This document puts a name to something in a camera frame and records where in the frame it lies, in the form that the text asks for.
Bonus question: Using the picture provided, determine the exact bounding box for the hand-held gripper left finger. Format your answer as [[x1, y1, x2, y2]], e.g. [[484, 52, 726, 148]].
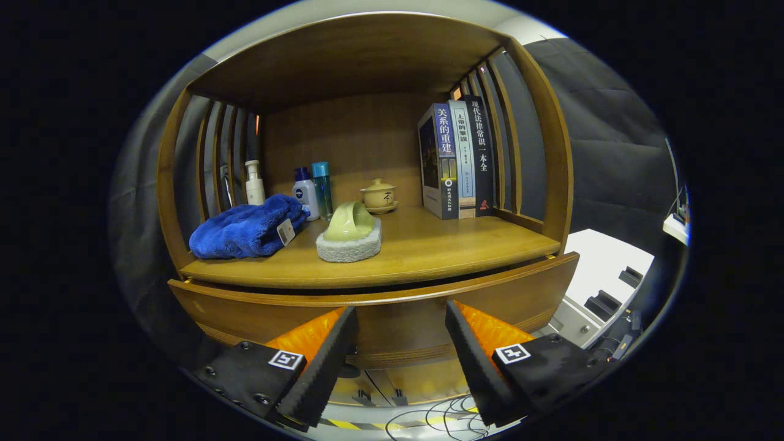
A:
[[195, 306, 359, 431]]

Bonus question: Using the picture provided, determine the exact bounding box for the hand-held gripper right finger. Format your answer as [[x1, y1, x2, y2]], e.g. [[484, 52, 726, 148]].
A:
[[445, 300, 613, 428]]

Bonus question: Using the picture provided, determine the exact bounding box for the green scrub brush white pad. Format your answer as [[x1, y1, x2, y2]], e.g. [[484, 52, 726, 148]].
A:
[[315, 202, 383, 263]]

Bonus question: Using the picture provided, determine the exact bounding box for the wooden cabinet door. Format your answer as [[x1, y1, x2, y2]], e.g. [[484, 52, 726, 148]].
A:
[[371, 364, 475, 405], [328, 367, 393, 407]]

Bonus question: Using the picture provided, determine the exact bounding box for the wooden countertop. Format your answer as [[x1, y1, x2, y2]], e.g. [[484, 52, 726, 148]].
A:
[[179, 205, 561, 290]]

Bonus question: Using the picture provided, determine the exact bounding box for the wooden cabinet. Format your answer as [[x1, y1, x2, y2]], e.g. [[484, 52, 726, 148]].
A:
[[156, 12, 581, 408]]

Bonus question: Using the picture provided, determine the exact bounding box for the black floor equipment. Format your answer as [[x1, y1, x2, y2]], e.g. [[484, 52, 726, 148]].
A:
[[603, 309, 644, 362]]

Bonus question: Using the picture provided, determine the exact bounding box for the blue towel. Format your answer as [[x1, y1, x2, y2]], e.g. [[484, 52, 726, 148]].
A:
[[189, 194, 309, 260]]

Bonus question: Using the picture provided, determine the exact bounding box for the white lotion bottle blue cap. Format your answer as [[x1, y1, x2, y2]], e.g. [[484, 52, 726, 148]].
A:
[[292, 167, 320, 222]]

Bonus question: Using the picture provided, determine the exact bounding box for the teal clear bottle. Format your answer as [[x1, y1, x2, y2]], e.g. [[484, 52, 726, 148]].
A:
[[311, 162, 334, 221]]

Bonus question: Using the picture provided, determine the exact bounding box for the beige lidded teacup with saucer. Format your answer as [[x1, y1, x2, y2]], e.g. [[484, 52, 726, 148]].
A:
[[360, 178, 399, 215]]

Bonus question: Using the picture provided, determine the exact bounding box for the white pump bottle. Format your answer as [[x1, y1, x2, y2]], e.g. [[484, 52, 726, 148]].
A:
[[244, 160, 266, 206]]

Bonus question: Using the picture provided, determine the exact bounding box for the grey book blue spine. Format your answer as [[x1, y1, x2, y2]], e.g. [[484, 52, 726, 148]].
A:
[[418, 103, 459, 220]]

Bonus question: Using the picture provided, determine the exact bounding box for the pale spine book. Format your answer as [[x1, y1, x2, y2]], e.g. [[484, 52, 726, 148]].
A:
[[448, 99, 477, 219]]

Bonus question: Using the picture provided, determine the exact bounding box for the black spine book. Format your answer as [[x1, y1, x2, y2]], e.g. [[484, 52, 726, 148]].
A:
[[462, 95, 496, 217]]

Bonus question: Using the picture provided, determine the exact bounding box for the white desk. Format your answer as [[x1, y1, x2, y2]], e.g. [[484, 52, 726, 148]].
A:
[[663, 202, 690, 246]]

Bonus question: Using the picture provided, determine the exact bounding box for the black cable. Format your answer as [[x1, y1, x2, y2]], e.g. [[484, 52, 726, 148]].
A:
[[219, 165, 236, 212]]

